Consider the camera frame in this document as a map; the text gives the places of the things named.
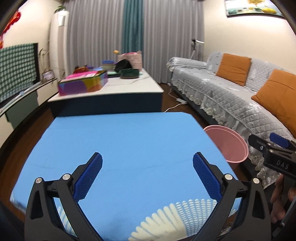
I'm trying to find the pink plastic trash bin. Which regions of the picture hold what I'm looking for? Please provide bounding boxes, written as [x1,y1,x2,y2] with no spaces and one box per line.
[204,125,249,170]

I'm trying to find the person's right hand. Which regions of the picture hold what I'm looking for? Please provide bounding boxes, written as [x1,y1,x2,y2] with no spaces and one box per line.
[269,173,296,224]

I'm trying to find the near orange cushion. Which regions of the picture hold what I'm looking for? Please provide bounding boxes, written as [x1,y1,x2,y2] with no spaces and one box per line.
[251,69,296,136]

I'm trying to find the orange cushion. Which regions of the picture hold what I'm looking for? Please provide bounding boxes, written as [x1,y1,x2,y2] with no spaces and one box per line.
[216,53,251,86]
[251,69,296,136]

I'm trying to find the grey quilted sofa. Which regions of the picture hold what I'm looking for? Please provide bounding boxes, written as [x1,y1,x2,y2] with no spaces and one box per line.
[166,51,296,189]

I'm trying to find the far orange cushion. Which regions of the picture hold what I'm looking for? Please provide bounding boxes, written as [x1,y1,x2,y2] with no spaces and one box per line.
[216,53,251,86]

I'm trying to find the white power strip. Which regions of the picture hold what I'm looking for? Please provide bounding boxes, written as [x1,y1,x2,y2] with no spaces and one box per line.
[176,98,187,104]

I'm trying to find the tv cabinet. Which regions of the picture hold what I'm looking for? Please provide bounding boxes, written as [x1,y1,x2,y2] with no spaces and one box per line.
[1,78,58,145]

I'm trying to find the white marble coffee table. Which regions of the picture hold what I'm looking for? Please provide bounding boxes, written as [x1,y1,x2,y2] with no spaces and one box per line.
[48,70,164,117]

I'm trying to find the colourful gift box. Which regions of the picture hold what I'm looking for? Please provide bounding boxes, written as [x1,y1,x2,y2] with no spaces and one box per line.
[58,71,108,96]

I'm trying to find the bamboo plant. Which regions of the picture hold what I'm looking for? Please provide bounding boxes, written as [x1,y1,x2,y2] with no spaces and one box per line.
[38,48,50,73]

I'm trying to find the red teapot ornament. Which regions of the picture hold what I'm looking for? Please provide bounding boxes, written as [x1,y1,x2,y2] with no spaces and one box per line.
[73,65,89,74]

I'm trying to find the pink lace basket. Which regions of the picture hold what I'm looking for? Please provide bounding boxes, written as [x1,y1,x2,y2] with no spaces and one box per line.
[117,51,143,71]

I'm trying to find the mint green roll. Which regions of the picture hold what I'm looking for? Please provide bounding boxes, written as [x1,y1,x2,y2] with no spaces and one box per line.
[107,71,120,78]

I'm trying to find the television with checkered cloth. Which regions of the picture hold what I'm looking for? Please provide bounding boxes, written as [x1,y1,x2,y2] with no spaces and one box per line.
[0,43,40,102]

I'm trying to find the dark green handbag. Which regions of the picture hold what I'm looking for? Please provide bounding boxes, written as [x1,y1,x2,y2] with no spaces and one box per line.
[114,59,139,79]

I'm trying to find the stacked coloured bowls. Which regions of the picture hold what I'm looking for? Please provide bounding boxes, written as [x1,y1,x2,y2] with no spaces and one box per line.
[102,60,115,71]

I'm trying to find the teal curtain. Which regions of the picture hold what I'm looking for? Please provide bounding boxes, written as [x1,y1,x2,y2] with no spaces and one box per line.
[121,0,144,53]

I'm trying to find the white standing air conditioner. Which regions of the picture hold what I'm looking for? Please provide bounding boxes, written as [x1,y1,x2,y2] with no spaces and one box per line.
[49,10,69,81]

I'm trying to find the grey curtain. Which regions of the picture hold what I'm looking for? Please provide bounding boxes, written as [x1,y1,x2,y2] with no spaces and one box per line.
[64,1,204,83]

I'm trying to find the white power cable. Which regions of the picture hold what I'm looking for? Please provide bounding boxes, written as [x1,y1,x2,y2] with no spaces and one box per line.
[162,86,186,114]

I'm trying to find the small photo frame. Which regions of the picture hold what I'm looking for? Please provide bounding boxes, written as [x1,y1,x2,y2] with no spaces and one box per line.
[42,70,55,83]

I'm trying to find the framed wall painting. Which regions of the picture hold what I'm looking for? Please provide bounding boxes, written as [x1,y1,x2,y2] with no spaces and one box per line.
[224,0,284,18]

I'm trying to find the red wall decoration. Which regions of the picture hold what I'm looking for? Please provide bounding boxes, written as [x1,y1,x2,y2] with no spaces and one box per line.
[0,10,21,49]

